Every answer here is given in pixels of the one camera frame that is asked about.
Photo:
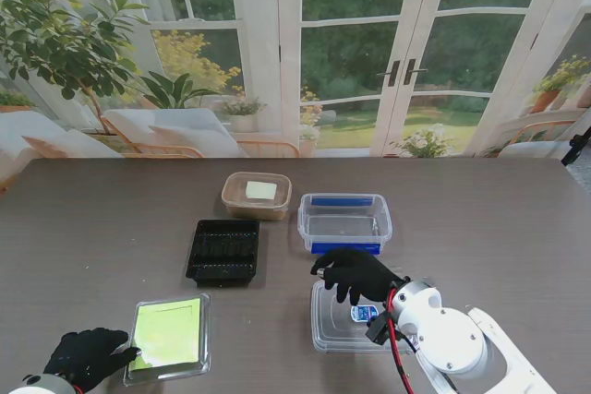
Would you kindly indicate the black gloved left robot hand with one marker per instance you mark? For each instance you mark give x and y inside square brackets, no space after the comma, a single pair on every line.
[88,357]

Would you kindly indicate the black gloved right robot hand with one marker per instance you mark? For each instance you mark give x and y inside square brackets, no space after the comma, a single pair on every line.
[365,276]

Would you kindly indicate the clear box with blue clips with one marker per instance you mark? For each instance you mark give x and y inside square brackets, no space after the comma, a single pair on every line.
[344,228]

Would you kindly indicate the clear lid with green label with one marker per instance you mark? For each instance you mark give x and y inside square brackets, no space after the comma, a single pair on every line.
[171,334]

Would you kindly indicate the brown kraft paper container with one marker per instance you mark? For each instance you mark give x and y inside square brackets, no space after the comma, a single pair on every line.
[251,214]

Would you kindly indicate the clear lid with white label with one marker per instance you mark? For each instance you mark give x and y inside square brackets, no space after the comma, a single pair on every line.
[261,188]

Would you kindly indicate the black plastic tray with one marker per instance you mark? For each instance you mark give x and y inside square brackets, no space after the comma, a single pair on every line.
[221,251]

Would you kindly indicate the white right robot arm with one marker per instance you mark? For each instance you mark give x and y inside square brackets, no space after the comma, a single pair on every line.
[448,338]

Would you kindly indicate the clear lid with blue label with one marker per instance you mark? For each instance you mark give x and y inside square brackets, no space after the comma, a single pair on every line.
[332,334]

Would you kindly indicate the printed garden backdrop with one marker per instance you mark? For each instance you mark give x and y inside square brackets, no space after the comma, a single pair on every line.
[351,43]

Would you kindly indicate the black tripod stand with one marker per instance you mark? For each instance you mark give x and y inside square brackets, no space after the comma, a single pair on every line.
[575,149]

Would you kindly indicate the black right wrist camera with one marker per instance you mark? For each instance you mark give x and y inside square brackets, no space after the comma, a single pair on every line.
[377,329]

